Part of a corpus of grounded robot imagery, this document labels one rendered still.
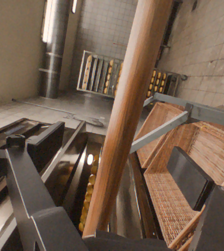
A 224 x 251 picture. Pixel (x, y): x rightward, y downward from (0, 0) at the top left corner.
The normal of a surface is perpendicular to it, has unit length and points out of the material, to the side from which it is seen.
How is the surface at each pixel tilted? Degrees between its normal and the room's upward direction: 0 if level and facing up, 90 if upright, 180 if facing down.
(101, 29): 90
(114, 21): 90
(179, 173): 0
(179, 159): 0
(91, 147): 90
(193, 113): 90
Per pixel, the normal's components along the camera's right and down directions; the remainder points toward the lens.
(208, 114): -0.01, 0.29
